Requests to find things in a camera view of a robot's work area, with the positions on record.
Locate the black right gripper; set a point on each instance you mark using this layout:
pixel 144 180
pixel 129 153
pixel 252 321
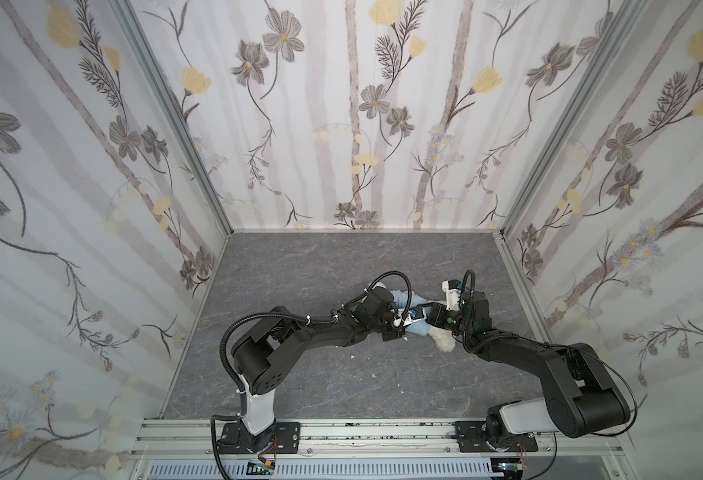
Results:
pixel 447 315

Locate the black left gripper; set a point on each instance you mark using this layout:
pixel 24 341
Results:
pixel 395 327

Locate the white slotted cable duct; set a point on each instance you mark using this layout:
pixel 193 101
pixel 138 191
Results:
pixel 412 468

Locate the black mounting plate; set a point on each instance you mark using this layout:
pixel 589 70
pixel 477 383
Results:
pixel 280 437
pixel 483 437

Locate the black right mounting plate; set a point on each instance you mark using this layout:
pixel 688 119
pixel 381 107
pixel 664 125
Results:
pixel 483 437

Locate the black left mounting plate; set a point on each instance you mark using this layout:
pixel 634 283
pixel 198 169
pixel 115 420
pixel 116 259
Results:
pixel 280 437

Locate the light blue fleece hoodie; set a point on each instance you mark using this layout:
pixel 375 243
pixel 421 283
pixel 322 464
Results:
pixel 400 299

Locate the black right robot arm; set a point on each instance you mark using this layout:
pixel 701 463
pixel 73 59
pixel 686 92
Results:
pixel 579 395

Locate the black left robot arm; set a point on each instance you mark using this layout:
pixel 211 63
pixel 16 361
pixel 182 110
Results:
pixel 259 351

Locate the white plush teddy bear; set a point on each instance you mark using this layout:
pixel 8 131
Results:
pixel 444 339

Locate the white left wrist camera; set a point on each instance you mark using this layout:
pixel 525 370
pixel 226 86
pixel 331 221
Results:
pixel 411 315

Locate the aluminium corner post right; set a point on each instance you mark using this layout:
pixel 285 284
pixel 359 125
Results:
pixel 596 70

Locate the aluminium corner post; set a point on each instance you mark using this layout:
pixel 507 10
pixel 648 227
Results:
pixel 596 70
pixel 170 108

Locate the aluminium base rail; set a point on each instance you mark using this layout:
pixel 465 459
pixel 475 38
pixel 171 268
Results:
pixel 356 438

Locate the aluminium corner post left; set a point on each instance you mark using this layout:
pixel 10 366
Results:
pixel 170 108

